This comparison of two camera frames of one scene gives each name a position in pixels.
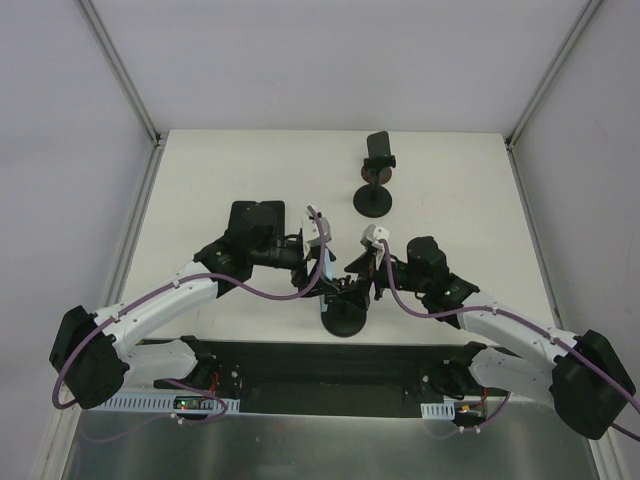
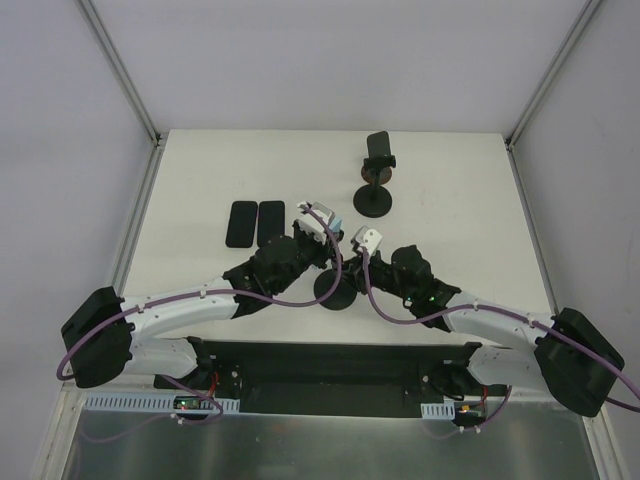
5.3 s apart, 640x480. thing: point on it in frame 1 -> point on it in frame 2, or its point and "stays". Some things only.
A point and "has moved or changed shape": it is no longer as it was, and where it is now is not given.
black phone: (244, 216) stays
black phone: (271, 213) stays
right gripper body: (373, 273) stays
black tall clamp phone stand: (344, 312) has moved or changed shape
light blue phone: (328, 270) has moved or changed shape
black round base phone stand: (375, 200) stays
